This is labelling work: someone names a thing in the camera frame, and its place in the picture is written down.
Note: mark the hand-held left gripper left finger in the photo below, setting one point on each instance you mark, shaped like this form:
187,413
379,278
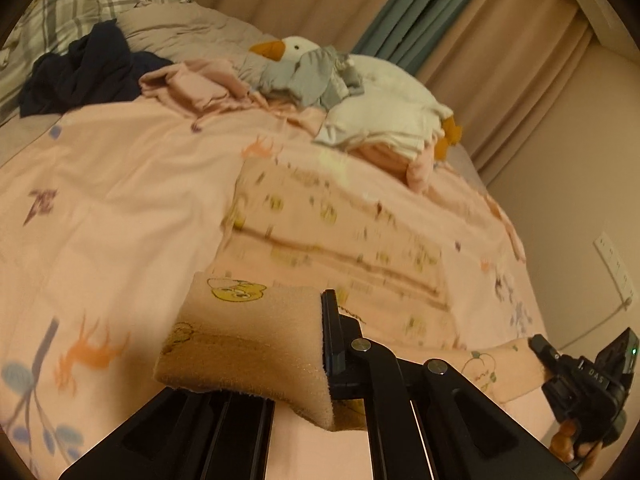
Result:
200,435

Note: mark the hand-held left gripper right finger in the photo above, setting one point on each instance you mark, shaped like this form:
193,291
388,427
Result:
350,370

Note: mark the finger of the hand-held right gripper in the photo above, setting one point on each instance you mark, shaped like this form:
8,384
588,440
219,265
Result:
545,350

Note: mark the pink cartoon print shirt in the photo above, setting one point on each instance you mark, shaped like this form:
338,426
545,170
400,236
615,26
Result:
250,350

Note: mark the person's right hand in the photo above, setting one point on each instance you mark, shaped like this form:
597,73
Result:
562,440

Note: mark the pink animal print blanket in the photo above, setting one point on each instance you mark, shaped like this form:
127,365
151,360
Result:
125,200

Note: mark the white garment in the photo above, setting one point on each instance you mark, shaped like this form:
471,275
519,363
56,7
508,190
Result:
380,125

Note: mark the white goose plush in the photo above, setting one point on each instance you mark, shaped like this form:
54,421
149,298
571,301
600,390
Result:
385,85

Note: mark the grey garment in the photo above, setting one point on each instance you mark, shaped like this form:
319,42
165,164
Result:
300,77

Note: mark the crumpled pink garment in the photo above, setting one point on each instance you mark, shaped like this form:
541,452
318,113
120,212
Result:
190,85

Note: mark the teal curtain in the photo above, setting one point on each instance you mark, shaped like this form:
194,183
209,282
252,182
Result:
415,25

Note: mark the grey quilt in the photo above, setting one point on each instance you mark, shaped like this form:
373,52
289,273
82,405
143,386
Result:
200,25

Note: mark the navy garment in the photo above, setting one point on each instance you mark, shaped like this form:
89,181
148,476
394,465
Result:
90,70

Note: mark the plaid pillow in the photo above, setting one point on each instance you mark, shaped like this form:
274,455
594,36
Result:
55,15

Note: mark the white wall socket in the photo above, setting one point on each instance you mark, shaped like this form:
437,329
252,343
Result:
612,260

